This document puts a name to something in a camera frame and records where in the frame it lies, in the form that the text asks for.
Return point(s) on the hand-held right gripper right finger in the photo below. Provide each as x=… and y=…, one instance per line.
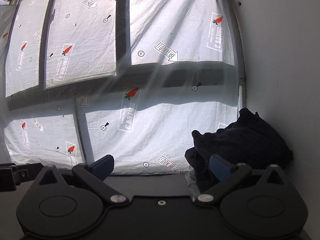
x=220, y=166

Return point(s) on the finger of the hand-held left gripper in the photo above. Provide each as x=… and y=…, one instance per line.
x=15, y=176

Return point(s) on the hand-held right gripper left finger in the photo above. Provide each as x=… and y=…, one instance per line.
x=103, y=166

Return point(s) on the navy blue sweater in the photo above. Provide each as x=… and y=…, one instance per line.
x=245, y=137

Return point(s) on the white printed window sheet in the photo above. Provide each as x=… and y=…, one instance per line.
x=162, y=130

